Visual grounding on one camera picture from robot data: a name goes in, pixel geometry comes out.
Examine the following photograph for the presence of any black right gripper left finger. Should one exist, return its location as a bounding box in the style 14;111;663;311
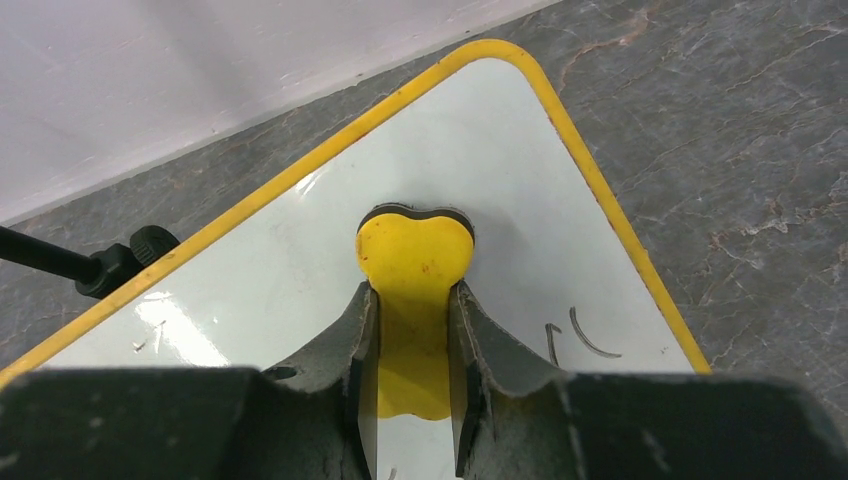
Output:
263;282;379;479

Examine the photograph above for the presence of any silver camera pole stand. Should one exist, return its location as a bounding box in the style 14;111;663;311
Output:
1;225;180;300

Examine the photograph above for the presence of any yellow framed whiteboard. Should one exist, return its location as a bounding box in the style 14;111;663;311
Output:
1;40;709;479

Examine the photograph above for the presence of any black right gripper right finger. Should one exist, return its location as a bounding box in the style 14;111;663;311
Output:
447;281;633;479

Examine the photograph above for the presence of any yellow whiteboard eraser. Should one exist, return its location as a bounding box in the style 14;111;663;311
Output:
355;203;475;421

